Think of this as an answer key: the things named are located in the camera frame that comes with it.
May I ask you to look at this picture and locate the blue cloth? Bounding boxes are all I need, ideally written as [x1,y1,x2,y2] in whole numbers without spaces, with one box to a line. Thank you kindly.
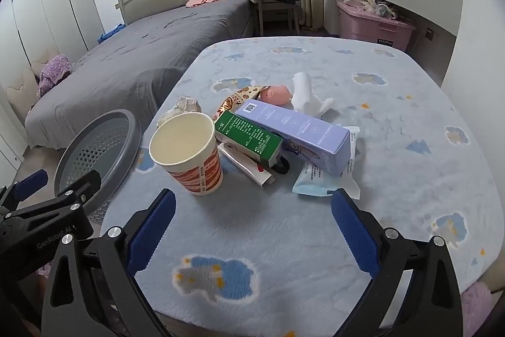
[98,23,126,45]

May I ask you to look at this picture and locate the long purple cardboard box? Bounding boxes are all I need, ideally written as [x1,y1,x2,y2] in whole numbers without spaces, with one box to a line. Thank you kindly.
[235,99,353,178]

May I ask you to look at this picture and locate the black hair tie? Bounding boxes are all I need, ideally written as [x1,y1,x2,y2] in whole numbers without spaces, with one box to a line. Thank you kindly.
[272,157,293,176]

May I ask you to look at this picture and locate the beige cushioned stool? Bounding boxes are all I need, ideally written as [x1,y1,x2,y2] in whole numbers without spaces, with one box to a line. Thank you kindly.
[0,64,44,112]

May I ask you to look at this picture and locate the blue printed fleece blanket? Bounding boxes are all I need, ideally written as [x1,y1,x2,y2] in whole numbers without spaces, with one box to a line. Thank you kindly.
[100,37,496,328]

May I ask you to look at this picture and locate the crumpled paper tissue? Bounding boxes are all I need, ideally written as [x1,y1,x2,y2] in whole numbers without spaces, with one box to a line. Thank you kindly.
[158,96,202,128]

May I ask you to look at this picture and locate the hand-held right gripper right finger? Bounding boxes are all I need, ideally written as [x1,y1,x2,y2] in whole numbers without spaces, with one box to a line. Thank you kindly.
[330,188,464,337]

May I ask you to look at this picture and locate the red striped paper cup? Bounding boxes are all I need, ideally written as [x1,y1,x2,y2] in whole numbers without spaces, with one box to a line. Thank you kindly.
[149,112,224,196]

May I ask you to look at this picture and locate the green medicine box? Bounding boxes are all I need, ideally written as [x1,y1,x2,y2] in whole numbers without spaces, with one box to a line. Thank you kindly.
[213,111,284,169]

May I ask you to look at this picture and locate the white tissue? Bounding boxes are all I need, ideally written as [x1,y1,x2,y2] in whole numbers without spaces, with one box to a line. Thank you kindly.
[291,72,336,114]

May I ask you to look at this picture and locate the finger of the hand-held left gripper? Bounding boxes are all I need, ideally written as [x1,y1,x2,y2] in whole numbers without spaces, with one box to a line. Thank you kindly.
[0,169,102,228]
[0,169,49,210]

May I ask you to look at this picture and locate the grey perforated plastic basket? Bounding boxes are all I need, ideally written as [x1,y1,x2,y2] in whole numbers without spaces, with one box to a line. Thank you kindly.
[54,109,142,227]

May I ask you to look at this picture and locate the small pink toy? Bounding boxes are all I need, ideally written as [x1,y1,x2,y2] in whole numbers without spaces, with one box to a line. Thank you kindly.
[258,84,293,106]

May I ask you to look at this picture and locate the patterned snack wrapper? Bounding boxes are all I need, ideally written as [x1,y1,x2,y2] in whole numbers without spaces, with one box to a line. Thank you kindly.
[215,84,271,120]

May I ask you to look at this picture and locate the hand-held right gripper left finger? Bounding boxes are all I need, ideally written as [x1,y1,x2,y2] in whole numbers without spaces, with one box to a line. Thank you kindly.
[41,188,178,337]

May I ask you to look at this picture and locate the pink plastic storage box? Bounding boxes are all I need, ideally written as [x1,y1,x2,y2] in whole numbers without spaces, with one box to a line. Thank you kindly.
[336,0,417,52]

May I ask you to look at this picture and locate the white plastic packet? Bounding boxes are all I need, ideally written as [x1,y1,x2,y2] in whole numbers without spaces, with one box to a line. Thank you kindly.
[292,126,361,200]

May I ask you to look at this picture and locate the bed with grey sheet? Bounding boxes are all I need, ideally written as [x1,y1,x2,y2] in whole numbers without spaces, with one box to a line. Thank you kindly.
[24,0,257,150]

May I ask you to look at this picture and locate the pink fuzzy cloth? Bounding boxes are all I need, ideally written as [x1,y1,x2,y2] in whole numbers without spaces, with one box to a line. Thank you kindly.
[461,281,502,334]

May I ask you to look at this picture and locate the white wardrobe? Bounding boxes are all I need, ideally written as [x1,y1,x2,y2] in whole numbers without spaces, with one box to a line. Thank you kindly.
[0,0,104,168]

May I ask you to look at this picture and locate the purple knitted clothes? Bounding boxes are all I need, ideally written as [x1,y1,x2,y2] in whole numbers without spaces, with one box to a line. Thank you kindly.
[37,53,72,98]

